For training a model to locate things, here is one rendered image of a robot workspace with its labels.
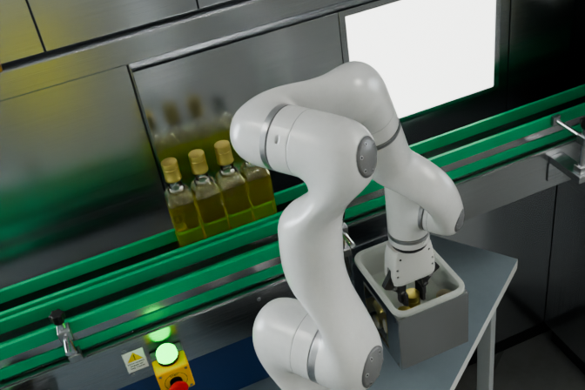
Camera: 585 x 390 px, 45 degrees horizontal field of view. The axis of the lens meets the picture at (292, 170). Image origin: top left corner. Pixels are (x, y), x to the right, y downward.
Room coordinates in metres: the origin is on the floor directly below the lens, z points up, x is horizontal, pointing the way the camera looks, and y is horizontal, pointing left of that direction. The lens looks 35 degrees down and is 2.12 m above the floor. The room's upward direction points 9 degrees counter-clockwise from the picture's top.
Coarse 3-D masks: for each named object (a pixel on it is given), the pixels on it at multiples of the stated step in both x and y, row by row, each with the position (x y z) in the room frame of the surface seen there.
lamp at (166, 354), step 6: (162, 348) 1.02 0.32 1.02; (168, 348) 1.02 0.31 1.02; (174, 348) 1.02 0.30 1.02; (156, 354) 1.01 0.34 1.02; (162, 354) 1.01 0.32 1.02; (168, 354) 1.00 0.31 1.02; (174, 354) 1.01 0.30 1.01; (162, 360) 1.00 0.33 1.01; (168, 360) 1.00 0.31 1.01; (174, 360) 1.00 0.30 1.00
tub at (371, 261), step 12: (360, 252) 1.22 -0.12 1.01; (372, 252) 1.23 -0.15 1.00; (384, 252) 1.23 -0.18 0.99; (360, 264) 1.19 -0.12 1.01; (372, 264) 1.22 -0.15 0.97; (384, 264) 1.23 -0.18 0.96; (444, 264) 1.14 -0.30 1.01; (372, 276) 1.21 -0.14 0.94; (384, 276) 1.21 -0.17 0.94; (432, 276) 1.17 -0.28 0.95; (444, 276) 1.13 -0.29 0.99; (456, 276) 1.10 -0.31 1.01; (432, 288) 1.14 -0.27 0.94; (444, 288) 1.13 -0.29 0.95; (456, 288) 1.08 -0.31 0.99; (384, 300) 1.06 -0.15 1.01; (396, 300) 1.13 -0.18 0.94; (420, 300) 1.11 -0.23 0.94; (432, 300) 1.04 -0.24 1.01; (444, 300) 1.04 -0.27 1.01; (396, 312) 1.03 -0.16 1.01; (408, 312) 1.02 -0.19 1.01
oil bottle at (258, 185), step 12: (240, 168) 1.30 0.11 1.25; (252, 168) 1.27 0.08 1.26; (264, 168) 1.27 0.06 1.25; (252, 180) 1.26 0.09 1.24; (264, 180) 1.27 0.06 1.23; (252, 192) 1.26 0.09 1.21; (264, 192) 1.26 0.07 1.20; (252, 204) 1.26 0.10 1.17; (264, 204) 1.26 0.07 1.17; (252, 216) 1.27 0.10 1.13; (264, 216) 1.26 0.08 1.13
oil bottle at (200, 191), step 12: (192, 192) 1.24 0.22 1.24; (204, 192) 1.23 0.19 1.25; (216, 192) 1.23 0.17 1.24; (204, 204) 1.22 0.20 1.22; (216, 204) 1.23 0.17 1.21; (204, 216) 1.22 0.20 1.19; (216, 216) 1.23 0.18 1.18; (204, 228) 1.22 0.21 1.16; (216, 228) 1.23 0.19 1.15; (228, 228) 1.24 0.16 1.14
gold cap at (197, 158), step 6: (192, 150) 1.27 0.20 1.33; (198, 150) 1.26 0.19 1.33; (192, 156) 1.24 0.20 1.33; (198, 156) 1.24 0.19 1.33; (204, 156) 1.25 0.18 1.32; (192, 162) 1.24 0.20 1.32; (198, 162) 1.24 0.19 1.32; (204, 162) 1.24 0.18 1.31; (192, 168) 1.24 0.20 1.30; (198, 168) 1.24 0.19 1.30; (204, 168) 1.24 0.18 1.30; (198, 174) 1.24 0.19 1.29
